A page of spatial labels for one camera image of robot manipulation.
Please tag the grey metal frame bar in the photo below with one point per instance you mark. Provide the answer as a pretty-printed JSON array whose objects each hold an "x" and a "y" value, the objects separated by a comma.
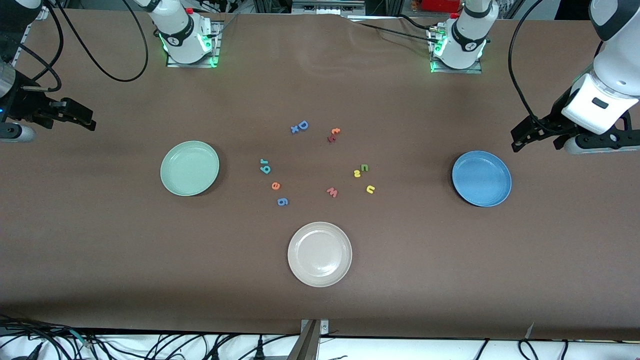
[{"x": 327, "y": 6}]

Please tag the small white paper tag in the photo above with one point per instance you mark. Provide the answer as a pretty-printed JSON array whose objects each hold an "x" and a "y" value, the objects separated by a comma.
[{"x": 529, "y": 331}]

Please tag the red box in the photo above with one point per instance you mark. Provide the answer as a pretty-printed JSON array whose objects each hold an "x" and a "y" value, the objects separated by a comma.
[{"x": 440, "y": 5}]

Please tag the blue foam digit six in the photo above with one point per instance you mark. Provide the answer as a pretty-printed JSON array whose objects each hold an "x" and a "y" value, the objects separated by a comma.
[{"x": 281, "y": 202}]

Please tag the aluminium corner bracket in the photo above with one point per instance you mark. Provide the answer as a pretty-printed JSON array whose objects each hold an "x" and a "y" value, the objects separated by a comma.
[{"x": 46, "y": 13}]

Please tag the beige plate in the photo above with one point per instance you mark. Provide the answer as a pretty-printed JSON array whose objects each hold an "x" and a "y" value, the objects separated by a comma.
[{"x": 320, "y": 254}]

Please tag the blue foam letter D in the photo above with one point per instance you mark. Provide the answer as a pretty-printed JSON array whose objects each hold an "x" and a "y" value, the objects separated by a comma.
[{"x": 300, "y": 124}]

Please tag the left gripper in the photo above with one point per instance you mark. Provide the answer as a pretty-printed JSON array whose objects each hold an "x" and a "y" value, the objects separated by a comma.
[{"x": 549, "y": 123}]

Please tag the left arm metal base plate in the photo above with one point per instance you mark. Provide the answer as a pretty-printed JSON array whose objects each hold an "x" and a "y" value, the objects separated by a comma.
[{"x": 450, "y": 70}]

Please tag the metal table edge bracket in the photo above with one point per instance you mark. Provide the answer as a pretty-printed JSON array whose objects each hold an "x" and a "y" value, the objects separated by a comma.
[{"x": 306, "y": 345}]

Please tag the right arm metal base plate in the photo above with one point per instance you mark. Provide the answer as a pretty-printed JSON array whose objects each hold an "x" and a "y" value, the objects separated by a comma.
[{"x": 216, "y": 45}]

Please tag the teal foam letter g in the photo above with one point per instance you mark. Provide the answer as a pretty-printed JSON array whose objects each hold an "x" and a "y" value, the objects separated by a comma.
[{"x": 266, "y": 172}]

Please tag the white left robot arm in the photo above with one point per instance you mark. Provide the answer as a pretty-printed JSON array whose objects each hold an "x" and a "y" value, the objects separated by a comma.
[{"x": 467, "y": 35}]

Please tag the red foam letter w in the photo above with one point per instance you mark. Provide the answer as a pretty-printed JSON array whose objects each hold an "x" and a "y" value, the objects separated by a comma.
[{"x": 332, "y": 192}]

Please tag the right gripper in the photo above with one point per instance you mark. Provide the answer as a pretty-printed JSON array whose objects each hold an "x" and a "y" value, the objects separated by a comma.
[{"x": 25, "y": 104}]

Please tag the blue plate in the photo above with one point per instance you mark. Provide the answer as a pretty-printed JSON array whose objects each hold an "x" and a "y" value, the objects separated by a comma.
[{"x": 481, "y": 179}]

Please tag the black power plug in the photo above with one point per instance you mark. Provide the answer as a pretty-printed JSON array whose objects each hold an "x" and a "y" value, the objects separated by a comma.
[{"x": 259, "y": 350}]

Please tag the pale green plate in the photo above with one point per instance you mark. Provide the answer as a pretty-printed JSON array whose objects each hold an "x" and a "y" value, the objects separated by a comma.
[{"x": 190, "y": 168}]

